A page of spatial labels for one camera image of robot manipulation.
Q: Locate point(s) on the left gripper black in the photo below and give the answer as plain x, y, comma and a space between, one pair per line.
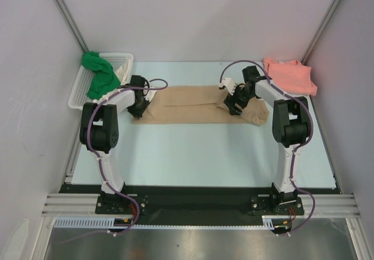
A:
137, 114

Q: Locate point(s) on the tan t shirt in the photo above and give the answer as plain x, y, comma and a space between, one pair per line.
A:
199, 105

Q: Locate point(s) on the corner aluminium post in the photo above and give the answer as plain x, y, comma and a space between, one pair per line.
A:
71, 24
326, 20

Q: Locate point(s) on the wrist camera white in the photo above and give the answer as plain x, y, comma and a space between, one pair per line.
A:
150, 94
228, 84

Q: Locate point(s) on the left corner aluminium post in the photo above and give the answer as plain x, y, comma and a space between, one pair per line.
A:
71, 24

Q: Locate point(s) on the cream t shirt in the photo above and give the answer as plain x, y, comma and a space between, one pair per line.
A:
124, 73

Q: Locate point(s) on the pink folded t shirt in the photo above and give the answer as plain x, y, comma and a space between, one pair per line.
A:
291, 76

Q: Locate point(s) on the green t shirt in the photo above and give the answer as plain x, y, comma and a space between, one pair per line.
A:
104, 78

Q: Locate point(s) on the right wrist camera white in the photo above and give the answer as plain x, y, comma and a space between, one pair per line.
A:
228, 84

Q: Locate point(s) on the right corner aluminium post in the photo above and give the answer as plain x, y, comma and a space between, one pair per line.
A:
326, 20

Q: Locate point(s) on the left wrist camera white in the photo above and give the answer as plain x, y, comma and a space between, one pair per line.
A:
150, 94

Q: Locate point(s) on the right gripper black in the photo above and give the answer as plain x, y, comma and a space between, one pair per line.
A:
234, 103

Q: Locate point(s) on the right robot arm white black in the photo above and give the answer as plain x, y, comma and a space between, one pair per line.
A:
292, 129

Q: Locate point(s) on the white plastic basket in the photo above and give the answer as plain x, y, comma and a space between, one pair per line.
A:
84, 77

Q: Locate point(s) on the aluminium frame rail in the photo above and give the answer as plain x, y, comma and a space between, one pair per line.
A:
327, 207

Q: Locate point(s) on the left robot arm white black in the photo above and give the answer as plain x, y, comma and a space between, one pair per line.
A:
99, 132

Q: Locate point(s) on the white slotted cable duct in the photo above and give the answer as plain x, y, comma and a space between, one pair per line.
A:
112, 223

